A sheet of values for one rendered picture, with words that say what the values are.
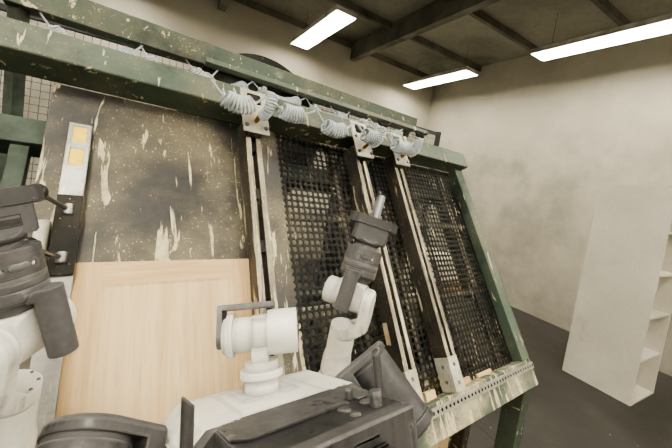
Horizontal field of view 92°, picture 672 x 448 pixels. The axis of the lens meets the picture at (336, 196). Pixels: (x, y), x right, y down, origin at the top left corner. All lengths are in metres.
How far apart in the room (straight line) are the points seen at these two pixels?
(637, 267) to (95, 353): 4.14
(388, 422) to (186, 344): 0.68
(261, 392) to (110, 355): 0.52
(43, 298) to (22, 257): 0.06
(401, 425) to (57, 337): 0.45
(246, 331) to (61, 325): 0.24
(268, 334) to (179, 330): 0.51
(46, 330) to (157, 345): 0.44
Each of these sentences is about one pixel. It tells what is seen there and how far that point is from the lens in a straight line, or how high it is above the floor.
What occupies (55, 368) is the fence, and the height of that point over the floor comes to 1.19.
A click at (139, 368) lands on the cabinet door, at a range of 1.00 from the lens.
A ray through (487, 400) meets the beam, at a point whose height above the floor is 0.84.
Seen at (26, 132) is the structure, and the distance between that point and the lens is 1.23.
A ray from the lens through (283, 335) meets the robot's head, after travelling 0.53.
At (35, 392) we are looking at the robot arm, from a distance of 0.68.
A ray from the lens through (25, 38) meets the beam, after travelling 1.24.
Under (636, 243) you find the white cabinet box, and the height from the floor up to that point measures 1.50.
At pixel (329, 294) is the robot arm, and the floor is 1.39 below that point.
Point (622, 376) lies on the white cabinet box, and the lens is 4.46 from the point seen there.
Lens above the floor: 1.67
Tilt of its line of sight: 3 degrees down
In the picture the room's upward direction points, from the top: 9 degrees clockwise
